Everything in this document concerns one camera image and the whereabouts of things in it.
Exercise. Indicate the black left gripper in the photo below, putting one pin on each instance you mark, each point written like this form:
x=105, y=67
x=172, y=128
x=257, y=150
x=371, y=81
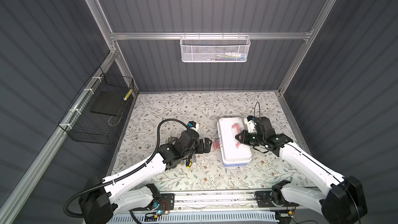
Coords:
x=207, y=146

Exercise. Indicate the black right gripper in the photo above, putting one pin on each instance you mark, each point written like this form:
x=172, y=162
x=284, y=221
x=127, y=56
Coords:
x=244, y=134

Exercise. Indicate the pink tool box handle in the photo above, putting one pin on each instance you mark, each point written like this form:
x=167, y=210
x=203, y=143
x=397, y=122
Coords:
x=235, y=130

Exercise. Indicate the white blue tool box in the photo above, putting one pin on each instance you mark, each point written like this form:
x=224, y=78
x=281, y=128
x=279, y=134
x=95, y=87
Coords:
x=233, y=152

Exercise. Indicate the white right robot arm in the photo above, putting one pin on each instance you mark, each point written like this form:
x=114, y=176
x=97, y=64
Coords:
x=340, y=199

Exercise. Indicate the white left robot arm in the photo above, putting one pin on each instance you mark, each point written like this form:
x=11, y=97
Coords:
x=118, y=193

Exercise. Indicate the yellow tag in basket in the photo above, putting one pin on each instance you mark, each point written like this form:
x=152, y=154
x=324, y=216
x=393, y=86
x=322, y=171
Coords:
x=128, y=94

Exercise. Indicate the black pad in basket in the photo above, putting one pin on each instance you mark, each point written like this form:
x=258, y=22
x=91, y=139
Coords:
x=109, y=103

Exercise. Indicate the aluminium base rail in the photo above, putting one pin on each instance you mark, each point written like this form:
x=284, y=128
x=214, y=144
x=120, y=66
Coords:
x=218, y=200

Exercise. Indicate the white ventilated cable duct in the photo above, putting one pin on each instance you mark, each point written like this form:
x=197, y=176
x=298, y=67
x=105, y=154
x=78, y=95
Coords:
x=227, y=217

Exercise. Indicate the white wire mesh basket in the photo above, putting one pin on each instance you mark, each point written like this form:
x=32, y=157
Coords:
x=214, y=48

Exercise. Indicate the black wire mesh basket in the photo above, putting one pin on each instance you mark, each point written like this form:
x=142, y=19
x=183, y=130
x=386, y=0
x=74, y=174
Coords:
x=98, y=114

